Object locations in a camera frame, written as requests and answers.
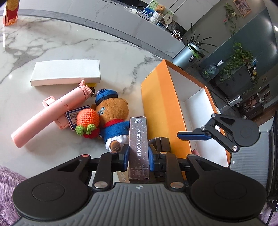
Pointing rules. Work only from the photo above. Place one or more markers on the glass plate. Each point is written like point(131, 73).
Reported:
point(172, 26)

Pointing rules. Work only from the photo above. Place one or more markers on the pink selfie stick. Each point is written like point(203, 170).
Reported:
point(37, 123)

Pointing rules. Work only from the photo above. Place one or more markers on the green floral box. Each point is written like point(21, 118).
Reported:
point(153, 4)

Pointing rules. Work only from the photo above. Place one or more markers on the cow pattern figure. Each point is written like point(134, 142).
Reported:
point(176, 34)

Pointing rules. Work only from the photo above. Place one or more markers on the long-leaf potted plant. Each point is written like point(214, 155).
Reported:
point(196, 39)

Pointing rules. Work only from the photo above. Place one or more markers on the red paper box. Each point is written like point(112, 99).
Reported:
point(10, 15)

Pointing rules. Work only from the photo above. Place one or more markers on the white blue-edged label tag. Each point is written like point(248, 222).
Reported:
point(71, 117)

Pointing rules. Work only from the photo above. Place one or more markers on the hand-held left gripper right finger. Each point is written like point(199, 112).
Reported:
point(152, 159)

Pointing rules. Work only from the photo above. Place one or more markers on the hanging ivy plant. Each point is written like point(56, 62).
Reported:
point(230, 15)

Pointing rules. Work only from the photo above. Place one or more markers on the long white counter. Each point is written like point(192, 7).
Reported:
point(86, 6)

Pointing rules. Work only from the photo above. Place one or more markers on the small brown teddy bear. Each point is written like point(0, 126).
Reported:
point(160, 8)

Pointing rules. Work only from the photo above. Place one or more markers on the clear water jug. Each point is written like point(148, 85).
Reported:
point(211, 69)

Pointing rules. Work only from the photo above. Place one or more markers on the trailing ivy plant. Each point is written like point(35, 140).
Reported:
point(237, 58)

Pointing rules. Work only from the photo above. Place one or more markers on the orange crochet toy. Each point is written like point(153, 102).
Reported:
point(88, 117)

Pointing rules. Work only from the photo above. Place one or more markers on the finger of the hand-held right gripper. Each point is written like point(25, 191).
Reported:
point(162, 143)
point(193, 134)

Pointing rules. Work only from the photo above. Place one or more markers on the round wooden sign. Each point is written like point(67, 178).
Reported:
point(168, 19)

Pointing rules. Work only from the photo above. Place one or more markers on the orange cardboard box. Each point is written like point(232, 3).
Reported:
point(160, 97)

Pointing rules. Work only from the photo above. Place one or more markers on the framed wall picture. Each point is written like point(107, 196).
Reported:
point(241, 7)

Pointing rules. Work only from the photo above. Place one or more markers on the brown plush bear blue hat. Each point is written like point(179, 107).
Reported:
point(113, 108)

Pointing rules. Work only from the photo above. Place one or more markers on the silver trash can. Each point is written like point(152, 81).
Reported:
point(184, 56)

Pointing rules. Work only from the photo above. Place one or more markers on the sparkly purple card box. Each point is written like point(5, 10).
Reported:
point(139, 147)

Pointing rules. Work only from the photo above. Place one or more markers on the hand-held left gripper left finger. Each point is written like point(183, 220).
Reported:
point(124, 159)

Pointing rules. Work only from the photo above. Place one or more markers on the wooden tea table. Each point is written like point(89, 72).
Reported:
point(254, 104)

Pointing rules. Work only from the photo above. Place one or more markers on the small yellow object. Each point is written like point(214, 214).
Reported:
point(91, 84)

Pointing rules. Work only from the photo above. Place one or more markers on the flat white box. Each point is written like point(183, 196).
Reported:
point(65, 71)

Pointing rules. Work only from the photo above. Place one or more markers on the dark cabinet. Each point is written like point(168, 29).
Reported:
point(234, 80)

